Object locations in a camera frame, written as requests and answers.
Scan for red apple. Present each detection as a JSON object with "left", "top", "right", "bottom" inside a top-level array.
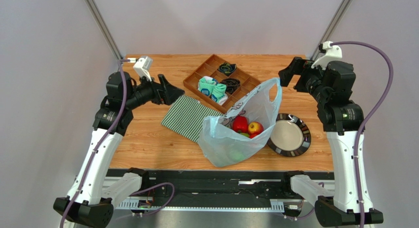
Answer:
[{"left": 247, "top": 121, "right": 264, "bottom": 135}]

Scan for red bell pepper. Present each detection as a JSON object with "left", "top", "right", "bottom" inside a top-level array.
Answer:
[{"left": 232, "top": 116, "right": 248, "bottom": 133}]

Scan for light blue printed plastic bag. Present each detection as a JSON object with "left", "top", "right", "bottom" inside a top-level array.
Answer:
[{"left": 197, "top": 78, "right": 282, "bottom": 168}]

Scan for green watermelon toy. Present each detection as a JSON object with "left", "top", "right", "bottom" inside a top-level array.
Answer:
[{"left": 228, "top": 150, "right": 246, "bottom": 163}]

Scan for orange red wrinkled fruit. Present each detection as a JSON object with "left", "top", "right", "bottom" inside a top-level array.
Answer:
[{"left": 249, "top": 134, "right": 259, "bottom": 139}]

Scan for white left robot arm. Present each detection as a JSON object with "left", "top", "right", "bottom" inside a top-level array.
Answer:
[{"left": 53, "top": 72, "right": 185, "bottom": 228}]

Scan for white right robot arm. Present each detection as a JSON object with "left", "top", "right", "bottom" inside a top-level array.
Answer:
[{"left": 278, "top": 57, "right": 384, "bottom": 227}]

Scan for green white striped cloth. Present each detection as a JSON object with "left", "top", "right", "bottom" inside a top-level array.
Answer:
[{"left": 161, "top": 95, "right": 223, "bottom": 143}]

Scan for teal white sock pair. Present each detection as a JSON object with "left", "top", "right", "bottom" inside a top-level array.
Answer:
[{"left": 197, "top": 76, "right": 228, "bottom": 105}]

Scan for brown wooden divided tray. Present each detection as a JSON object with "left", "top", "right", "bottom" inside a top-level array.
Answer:
[{"left": 183, "top": 55, "right": 261, "bottom": 114}]

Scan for black round plate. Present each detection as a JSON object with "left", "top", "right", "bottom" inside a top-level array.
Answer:
[{"left": 267, "top": 113, "right": 311, "bottom": 157}]

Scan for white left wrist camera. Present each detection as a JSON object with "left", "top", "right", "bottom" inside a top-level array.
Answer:
[{"left": 127, "top": 56, "right": 153, "bottom": 82}]

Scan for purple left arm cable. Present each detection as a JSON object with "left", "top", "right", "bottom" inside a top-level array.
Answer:
[{"left": 59, "top": 58, "right": 176, "bottom": 228}]

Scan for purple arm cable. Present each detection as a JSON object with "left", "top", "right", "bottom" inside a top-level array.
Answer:
[
  {"left": 59, "top": 58, "right": 176, "bottom": 228},
  {"left": 283, "top": 41, "right": 393, "bottom": 228}
]

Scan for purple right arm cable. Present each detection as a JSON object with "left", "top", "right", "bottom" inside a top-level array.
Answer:
[{"left": 283, "top": 41, "right": 393, "bottom": 228}]

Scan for black hair ties bundle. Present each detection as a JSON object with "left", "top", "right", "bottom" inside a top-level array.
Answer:
[{"left": 220, "top": 78, "right": 241, "bottom": 95}]

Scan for right aluminium frame post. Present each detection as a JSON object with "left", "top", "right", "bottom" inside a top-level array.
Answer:
[{"left": 318, "top": 0, "right": 353, "bottom": 44}]

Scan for aluminium frame post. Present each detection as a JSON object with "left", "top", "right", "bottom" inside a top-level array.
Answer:
[
  {"left": 318, "top": 0, "right": 353, "bottom": 44},
  {"left": 84, "top": 0, "right": 123, "bottom": 59}
]

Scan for left aluminium frame post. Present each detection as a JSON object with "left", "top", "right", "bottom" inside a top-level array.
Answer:
[{"left": 84, "top": 0, "right": 123, "bottom": 59}]

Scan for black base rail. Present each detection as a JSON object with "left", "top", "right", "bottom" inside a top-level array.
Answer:
[{"left": 118, "top": 170, "right": 314, "bottom": 213}]

